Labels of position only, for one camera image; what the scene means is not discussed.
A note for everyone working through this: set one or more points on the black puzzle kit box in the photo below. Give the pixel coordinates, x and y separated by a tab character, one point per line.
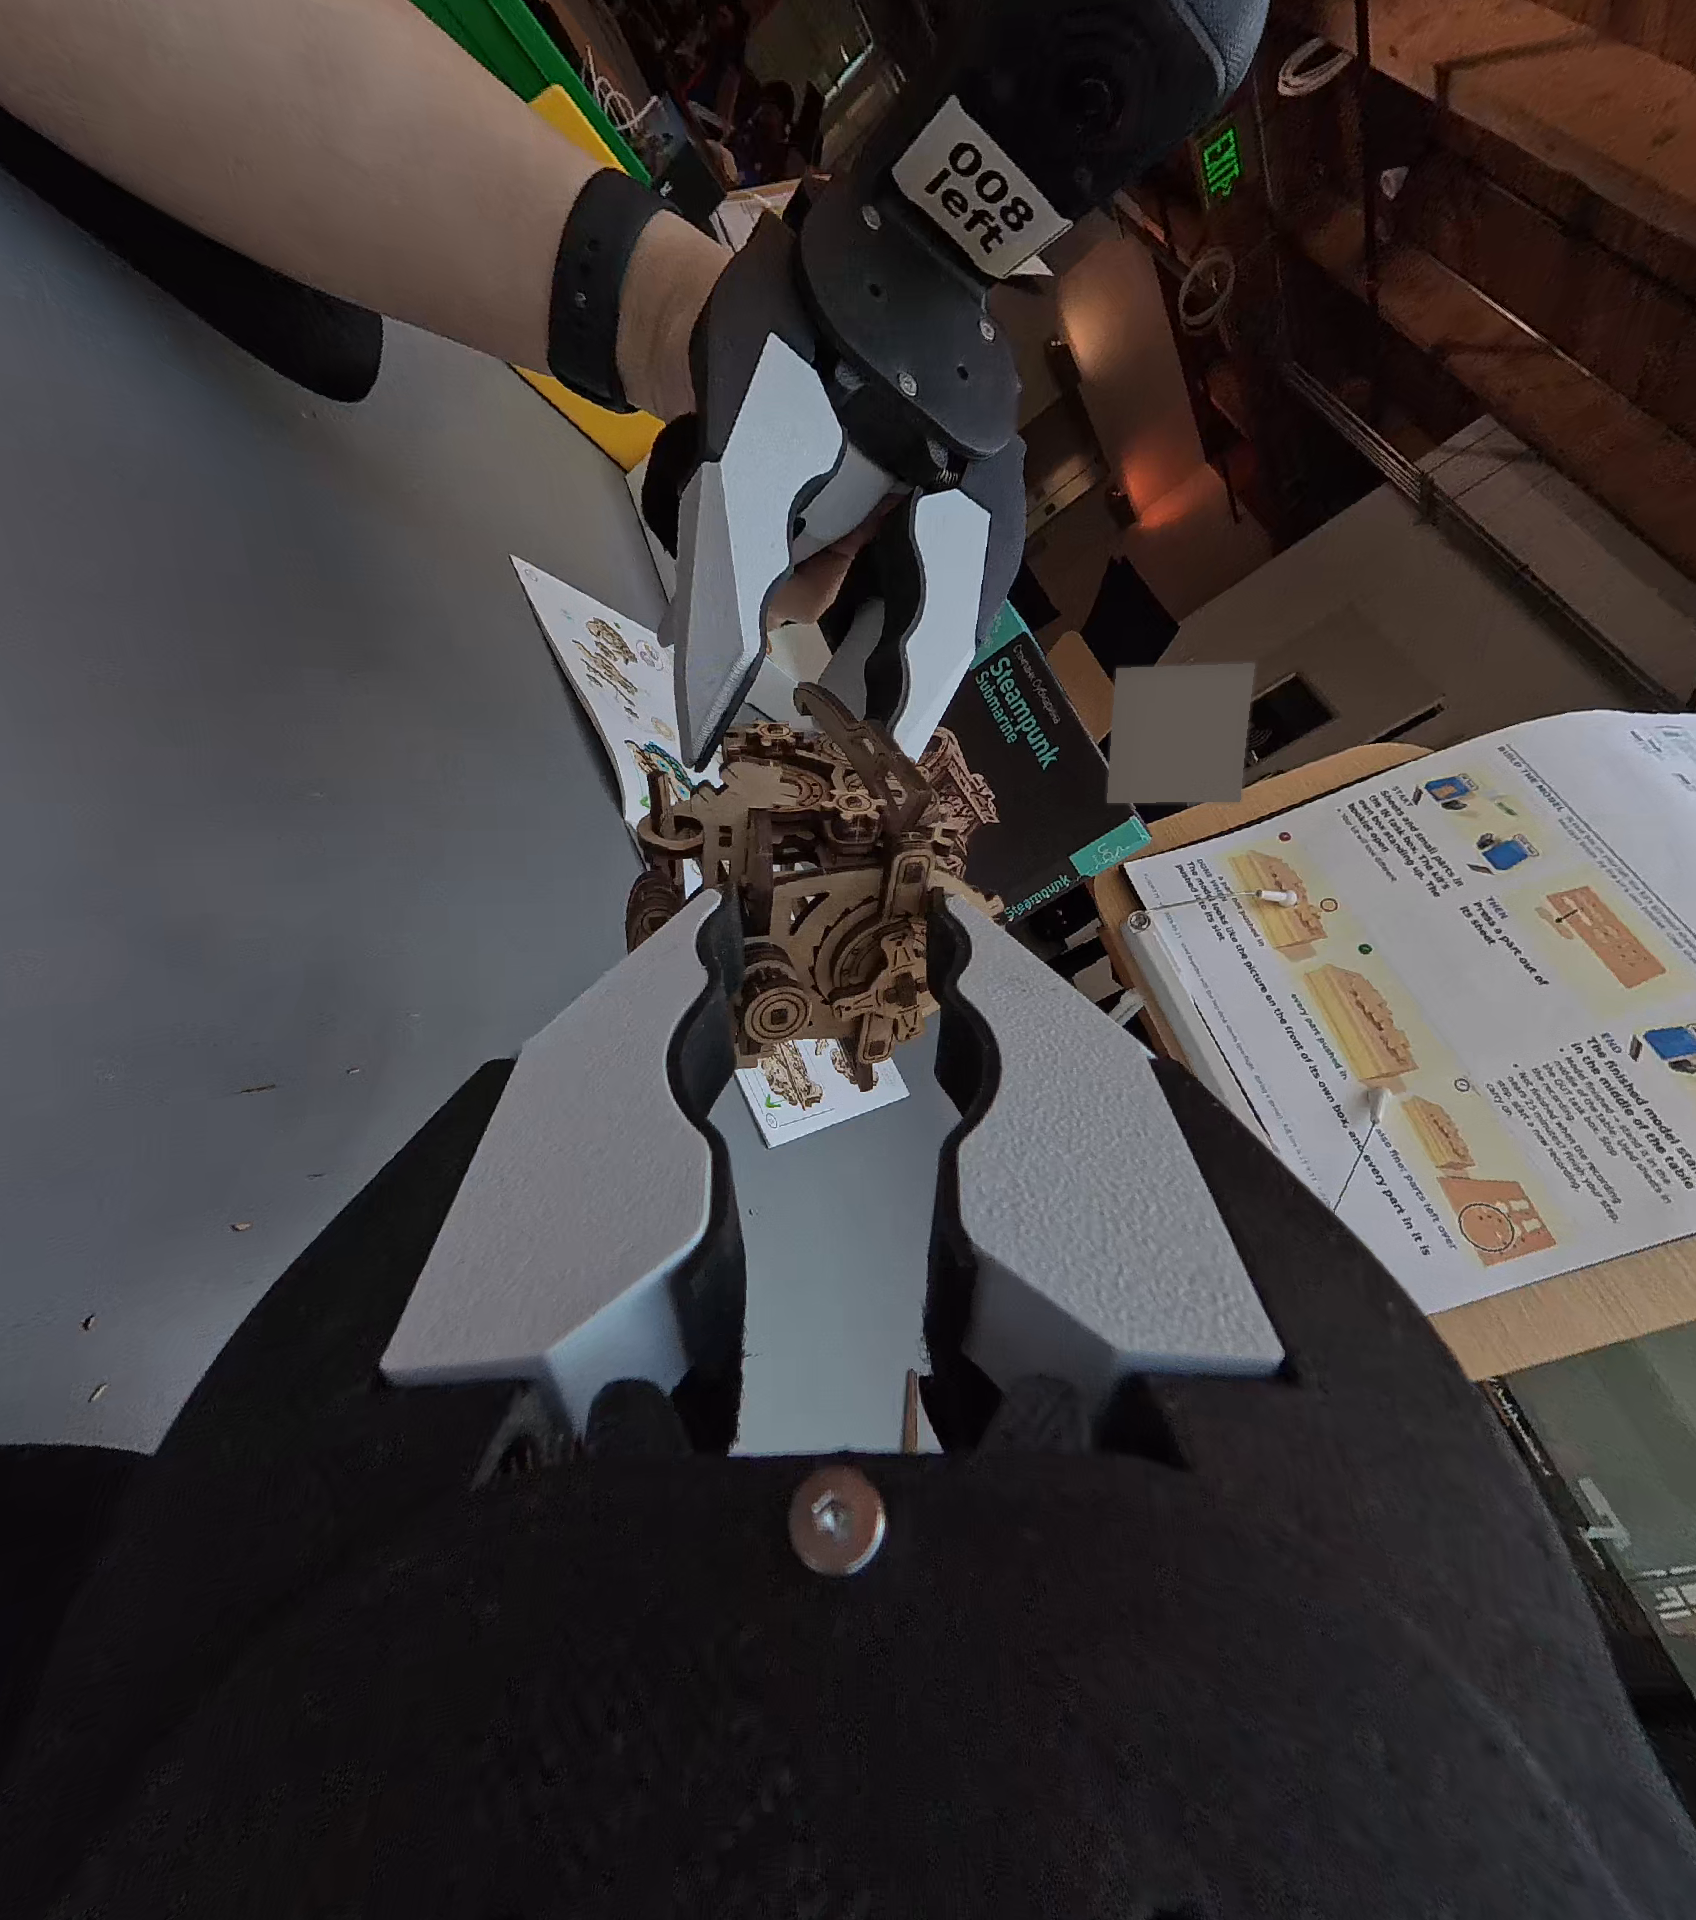
1027	779

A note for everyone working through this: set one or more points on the yellow plastic bin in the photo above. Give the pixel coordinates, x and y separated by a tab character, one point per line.
585	413

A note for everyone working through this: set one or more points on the person's left forearm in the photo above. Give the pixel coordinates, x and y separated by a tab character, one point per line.
265	149

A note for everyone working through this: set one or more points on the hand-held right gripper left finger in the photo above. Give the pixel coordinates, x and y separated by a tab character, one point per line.
564	1198

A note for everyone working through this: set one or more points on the grey desk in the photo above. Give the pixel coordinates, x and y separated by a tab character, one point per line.
265	750

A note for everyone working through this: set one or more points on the thin wooden stick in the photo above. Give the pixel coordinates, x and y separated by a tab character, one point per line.
911	1418

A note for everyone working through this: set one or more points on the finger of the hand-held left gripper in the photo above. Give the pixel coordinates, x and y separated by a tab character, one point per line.
759	495
946	585

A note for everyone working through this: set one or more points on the wooden gear submarine model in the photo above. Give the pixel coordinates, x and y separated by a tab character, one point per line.
819	901

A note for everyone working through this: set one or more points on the black wristband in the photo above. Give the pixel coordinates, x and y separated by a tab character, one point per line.
607	285

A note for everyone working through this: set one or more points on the printed task instruction sheet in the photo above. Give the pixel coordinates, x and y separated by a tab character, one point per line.
1538	975

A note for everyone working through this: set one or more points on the instruction sheet on stand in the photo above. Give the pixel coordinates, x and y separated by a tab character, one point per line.
1569	1329

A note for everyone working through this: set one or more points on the white assembly instruction booklet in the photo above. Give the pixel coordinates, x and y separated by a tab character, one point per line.
585	659

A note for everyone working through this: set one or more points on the green plastic panel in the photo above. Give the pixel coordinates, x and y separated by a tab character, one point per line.
519	45

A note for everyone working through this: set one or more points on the green exit sign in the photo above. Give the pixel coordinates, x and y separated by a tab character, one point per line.
1217	157

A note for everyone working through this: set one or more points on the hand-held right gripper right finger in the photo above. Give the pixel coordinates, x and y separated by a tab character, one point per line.
1105	1198

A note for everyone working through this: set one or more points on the person's left hand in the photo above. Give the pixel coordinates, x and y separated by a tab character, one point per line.
670	338

